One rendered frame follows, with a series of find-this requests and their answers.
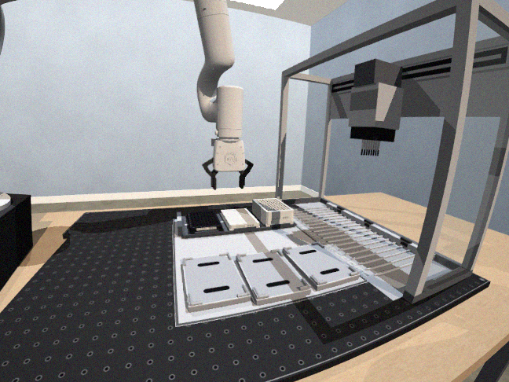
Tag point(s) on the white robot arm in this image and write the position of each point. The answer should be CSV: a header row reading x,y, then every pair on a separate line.
x,y
223,104

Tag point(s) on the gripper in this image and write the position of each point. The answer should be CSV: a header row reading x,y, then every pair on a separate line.
x,y
228,155

